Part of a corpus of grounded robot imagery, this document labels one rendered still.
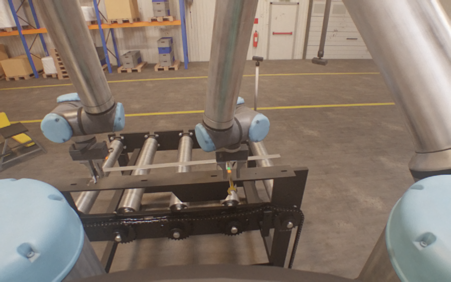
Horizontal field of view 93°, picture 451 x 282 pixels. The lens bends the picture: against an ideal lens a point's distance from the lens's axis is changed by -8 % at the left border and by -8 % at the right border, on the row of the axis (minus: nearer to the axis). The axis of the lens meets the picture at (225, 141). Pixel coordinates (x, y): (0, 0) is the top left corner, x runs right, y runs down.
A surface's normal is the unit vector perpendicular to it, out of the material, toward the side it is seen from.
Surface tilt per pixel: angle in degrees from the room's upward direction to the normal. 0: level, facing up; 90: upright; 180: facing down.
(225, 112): 106
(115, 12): 90
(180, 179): 0
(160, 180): 0
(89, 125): 86
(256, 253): 0
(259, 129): 90
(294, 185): 90
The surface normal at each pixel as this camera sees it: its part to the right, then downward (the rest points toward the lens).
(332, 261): -0.01, -0.87
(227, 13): -0.40, 0.59
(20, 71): 0.09, 0.49
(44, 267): 0.94, 0.08
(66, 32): 0.42, 0.69
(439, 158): -0.89, -0.43
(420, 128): -0.93, 0.36
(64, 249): 1.00, -0.09
